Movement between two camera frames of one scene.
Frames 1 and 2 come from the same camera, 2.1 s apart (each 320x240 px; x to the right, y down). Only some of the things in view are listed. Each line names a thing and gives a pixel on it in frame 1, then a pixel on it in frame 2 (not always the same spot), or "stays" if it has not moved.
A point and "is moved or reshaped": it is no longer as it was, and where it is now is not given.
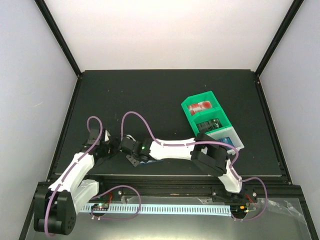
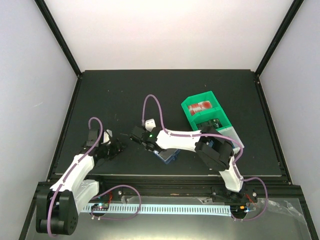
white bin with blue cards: [228, 135] stays
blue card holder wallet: [150, 162] is moved or reshaped
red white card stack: [204, 105] stays
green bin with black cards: [210, 122] stays
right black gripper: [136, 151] → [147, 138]
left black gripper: [116, 142] stays
